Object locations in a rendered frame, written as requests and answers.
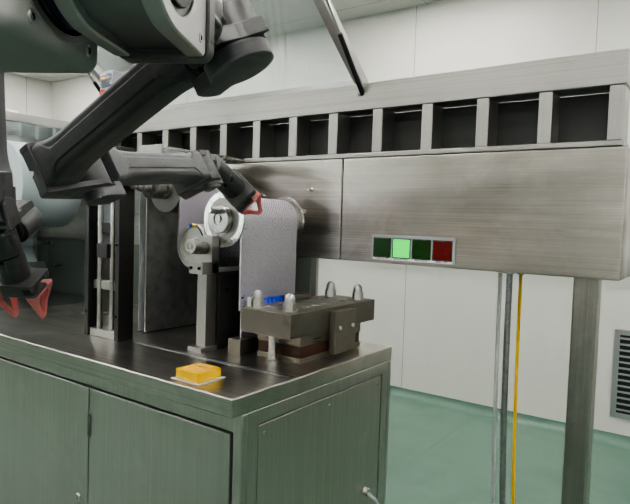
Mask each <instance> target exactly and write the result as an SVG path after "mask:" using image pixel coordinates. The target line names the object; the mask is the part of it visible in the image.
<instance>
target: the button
mask: <svg viewBox="0 0 630 504"><path fill-rule="evenodd" d="M218 377H221V368H220V367H217V366H213V365H209V364H204V363H200V362H199V363H195V364H190V365H186V366H182V367H178V368H176V378H180V379H184V380H187V381H191V382H195V383H201V382H204V381H208V380H211V379H215V378H218Z"/></svg>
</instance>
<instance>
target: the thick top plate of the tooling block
mask: <svg viewBox="0 0 630 504"><path fill-rule="evenodd" d="M351 298H352V297H350V296H342V295H337V296H336V297H326V296H324V295H320V296H313V297H311V299H305V300H298V301H295V303H297V309H296V310H297V312H283V311H282V310H283V302H284V301H280V302H273V303H267V304H264V306H265V308H251V307H248V306H247V307H241V326H240V331H245V332H250V333H255V334H261V335H266V336H272V337H277V338H283V339H288V340H291V339H296V338H300V337H304V336H308V335H312V334H316V333H320V332H325V331H329V327H330V311H335V310H341V309H346V308H356V324H358V323H362V322H366V321H370V320H374V306H375V299H367V298H364V300H352V299H351Z"/></svg>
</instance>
